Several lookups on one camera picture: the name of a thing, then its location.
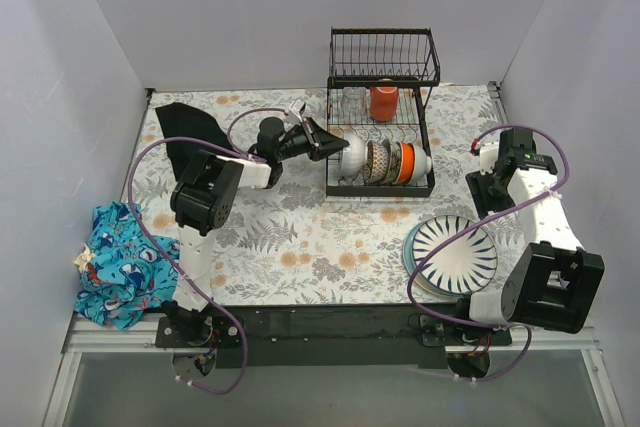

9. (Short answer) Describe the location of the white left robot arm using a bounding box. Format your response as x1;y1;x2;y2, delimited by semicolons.
162;117;349;347

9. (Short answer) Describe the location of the black wire dish rack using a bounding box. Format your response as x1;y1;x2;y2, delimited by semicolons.
325;27;441;198

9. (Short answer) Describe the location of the orange bowl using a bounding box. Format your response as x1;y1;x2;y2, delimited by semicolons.
397;142;415;185

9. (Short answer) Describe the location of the green celadon bowl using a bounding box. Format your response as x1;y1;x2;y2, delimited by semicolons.
382;139;401;185

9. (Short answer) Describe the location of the orange ceramic mug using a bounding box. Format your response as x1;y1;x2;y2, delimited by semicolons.
369;86;399;122

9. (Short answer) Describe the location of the white bowl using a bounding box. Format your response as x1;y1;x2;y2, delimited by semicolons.
410;144;432;183

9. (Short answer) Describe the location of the blue striped white plate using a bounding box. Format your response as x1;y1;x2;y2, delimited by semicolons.
413;215;498;297

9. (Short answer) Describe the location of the blue patterned dark bowl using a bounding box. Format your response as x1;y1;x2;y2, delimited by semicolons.
364;140;390;184

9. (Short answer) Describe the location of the cream pink bowl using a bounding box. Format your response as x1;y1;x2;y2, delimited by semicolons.
340;132;368;179

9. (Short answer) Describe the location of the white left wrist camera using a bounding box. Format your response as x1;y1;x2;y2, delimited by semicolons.
285;99;306;124

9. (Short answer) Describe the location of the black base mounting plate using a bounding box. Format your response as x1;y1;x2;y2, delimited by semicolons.
155;304;511;369

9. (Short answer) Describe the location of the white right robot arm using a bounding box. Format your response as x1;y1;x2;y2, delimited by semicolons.
452;127;605;345

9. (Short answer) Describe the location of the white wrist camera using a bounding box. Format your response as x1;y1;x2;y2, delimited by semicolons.
285;99;306;124
470;140;499;175

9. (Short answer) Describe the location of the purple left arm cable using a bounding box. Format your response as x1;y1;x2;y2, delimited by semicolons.
127;106;301;396

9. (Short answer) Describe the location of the clear faceted glass tumbler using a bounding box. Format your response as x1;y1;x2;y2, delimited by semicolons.
341;87;366;123

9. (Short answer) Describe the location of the floral table mat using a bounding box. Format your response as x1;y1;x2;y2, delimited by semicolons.
132;85;502;305

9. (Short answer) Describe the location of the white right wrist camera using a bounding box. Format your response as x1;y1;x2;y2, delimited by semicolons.
470;140;499;175

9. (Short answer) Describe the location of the blue patterned cloth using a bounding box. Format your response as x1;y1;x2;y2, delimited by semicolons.
75;201;180;330

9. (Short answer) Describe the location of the black cloth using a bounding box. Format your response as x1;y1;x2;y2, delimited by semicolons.
155;102;233;181

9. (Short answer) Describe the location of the light green small bowl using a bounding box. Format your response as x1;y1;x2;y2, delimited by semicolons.
390;142;402;185

